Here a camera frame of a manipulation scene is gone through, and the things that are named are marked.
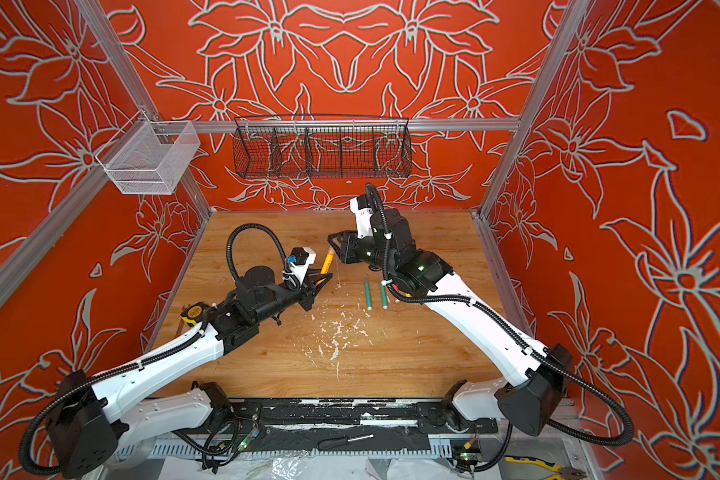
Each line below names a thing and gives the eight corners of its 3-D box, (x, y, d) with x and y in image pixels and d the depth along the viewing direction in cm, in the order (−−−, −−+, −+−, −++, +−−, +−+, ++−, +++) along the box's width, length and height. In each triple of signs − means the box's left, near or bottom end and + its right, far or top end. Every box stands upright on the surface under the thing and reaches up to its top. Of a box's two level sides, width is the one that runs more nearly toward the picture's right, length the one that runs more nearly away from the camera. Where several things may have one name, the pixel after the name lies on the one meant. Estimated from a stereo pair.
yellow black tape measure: (183, 323, 92) (177, 317, 89) (198, 304, 96) (193, 299, 93) (198, 329, 91) (192, 324, 88) (212, 310, 95) (207, 304, 92)
